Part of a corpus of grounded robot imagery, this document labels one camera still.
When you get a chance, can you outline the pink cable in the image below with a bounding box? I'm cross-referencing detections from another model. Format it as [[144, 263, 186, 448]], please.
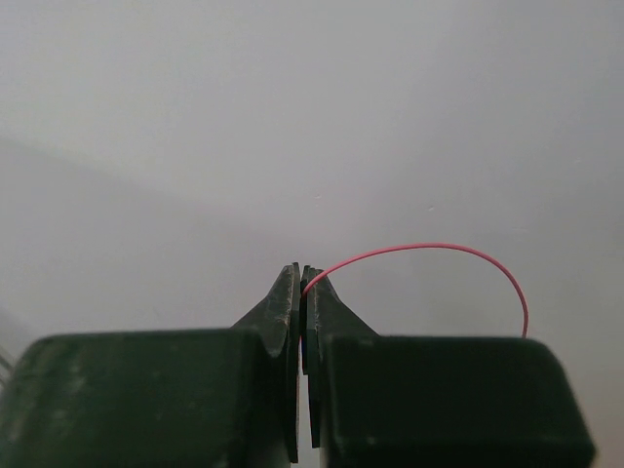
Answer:
[[301, 241, 530, 339]]

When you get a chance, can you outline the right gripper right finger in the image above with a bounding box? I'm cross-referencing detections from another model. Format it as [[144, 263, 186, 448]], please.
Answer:
[[300, 267, 597, 467]]

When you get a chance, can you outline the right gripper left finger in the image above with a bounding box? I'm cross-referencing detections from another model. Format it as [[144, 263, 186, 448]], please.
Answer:
[[1, 264, 300, 467]]

